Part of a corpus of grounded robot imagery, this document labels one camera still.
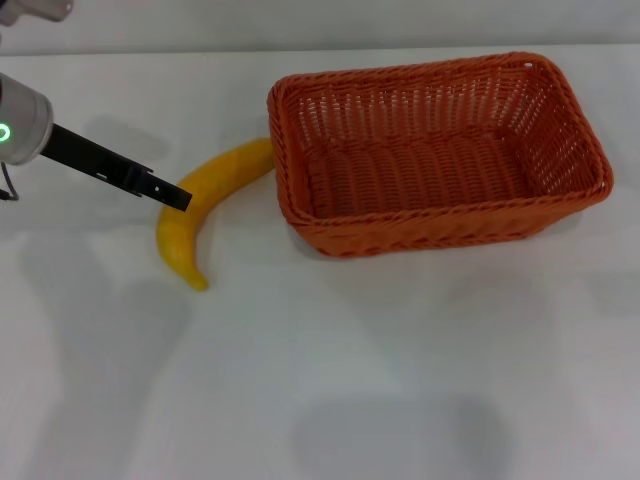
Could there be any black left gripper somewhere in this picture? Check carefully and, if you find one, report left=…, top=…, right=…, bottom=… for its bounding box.
left=38, top=122, right=194, bottom=213

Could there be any black cable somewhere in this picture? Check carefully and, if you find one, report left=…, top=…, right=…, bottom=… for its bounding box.
left=0, top=162, right=21, bottom=203

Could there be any yellow banana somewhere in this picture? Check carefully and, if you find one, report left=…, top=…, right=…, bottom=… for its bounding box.
left=156, top=136, right=276, bottom=293

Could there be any orange woven rectangular basket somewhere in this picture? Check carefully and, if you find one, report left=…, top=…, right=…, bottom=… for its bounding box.
left=265, top=50, right=615, bottom=260

